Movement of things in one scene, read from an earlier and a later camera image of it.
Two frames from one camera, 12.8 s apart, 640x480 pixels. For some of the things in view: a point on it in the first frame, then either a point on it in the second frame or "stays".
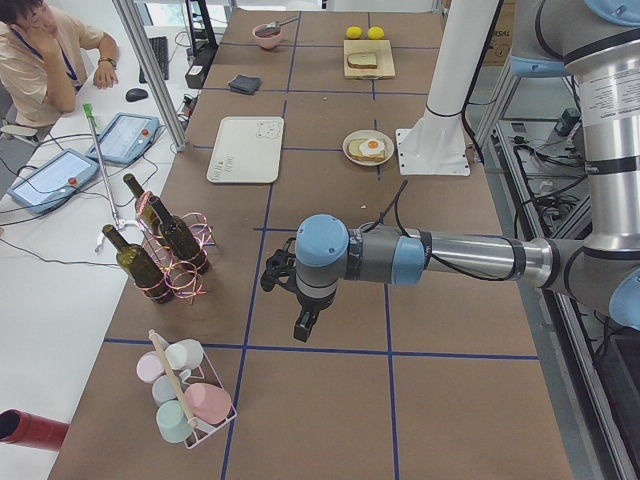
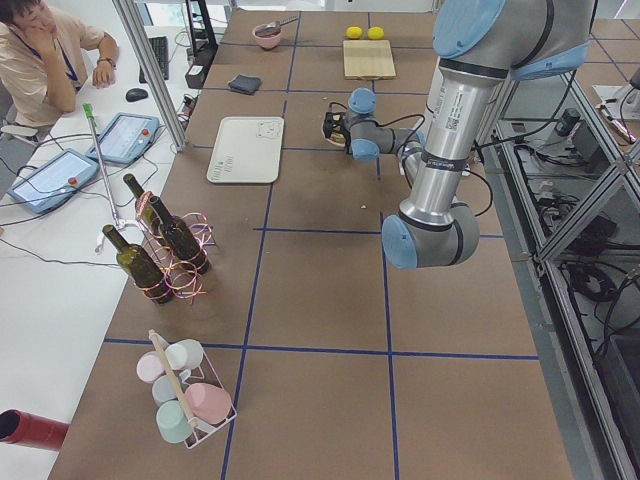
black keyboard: (160, 47) stays
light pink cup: (150, 367) stays
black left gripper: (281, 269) -> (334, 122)
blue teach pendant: (126, 136) stays
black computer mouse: (136, 94) stays
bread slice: (362, 60) -> (337, 136)
